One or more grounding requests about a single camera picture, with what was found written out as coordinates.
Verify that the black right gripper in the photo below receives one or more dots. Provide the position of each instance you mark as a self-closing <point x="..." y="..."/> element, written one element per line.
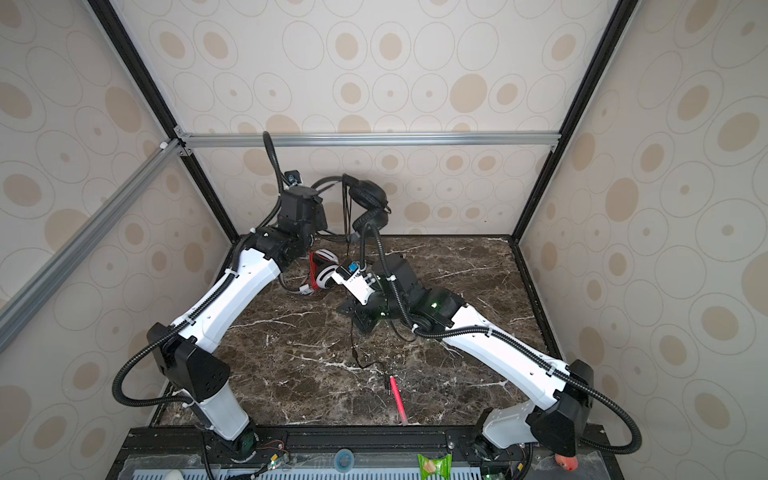
<point x="354" y="309"/>

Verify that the white black headphones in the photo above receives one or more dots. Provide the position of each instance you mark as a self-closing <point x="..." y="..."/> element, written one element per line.
<point x="322" y="263"/>

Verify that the black blue headphones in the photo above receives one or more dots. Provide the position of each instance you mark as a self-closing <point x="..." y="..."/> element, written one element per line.
<point x="366" y="194"/>

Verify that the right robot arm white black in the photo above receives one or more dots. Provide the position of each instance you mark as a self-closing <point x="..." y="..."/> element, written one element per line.
<point x="559" y="395"/>

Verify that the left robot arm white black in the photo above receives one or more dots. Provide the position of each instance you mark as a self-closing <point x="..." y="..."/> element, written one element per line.
<point x="184" y="350"/>

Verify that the pink marker pen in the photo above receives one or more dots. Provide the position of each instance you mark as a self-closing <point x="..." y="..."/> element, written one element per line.
<point x="398" y="400"/>

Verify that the blue tape roll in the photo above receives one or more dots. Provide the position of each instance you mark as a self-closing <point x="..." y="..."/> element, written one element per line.
<point x="343" y="461"/>

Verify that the green snack packet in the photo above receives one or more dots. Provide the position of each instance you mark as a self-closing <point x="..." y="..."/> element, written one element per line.
<point x="440" y="468"/>

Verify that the red round object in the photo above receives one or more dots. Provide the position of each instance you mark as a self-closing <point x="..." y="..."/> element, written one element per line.
<point x="566" y="463"/>

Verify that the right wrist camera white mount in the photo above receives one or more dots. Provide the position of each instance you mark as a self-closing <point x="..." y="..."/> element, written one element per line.
<point x="354" y="279"/>

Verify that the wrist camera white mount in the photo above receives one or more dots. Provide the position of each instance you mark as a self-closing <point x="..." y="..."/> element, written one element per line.
<point x="354" y="279"/>
<point x="292" y="178"/>

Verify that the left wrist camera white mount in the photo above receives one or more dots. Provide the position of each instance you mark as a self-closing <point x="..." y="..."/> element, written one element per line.
<point x="292" y="178"/>

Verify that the aluminium back rail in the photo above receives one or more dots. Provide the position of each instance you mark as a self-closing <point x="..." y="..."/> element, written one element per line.
<point x="388" y="139"/>

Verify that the aluminium rail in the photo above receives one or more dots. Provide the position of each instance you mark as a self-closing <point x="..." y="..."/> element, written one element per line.
<point x="21" y="309"/>
<point x="388" y="139"/>

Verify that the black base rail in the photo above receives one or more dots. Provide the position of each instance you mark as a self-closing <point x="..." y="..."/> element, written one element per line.
<point x="307" y="452"/>

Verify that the aluminium left rail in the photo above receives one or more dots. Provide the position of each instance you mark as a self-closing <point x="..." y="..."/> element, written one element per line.
<point x="21" y="309"/>

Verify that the black corner frame post right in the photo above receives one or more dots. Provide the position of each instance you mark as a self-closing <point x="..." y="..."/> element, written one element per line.
<point x="608" y="43"/>

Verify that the black corner frame post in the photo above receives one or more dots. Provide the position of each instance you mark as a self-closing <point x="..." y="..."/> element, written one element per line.
<point x="107" y="17"/>
<point x="608" y="43"/>

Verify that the black corner frame post left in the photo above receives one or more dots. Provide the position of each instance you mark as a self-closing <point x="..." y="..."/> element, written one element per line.
<point x="107" y="17"/>

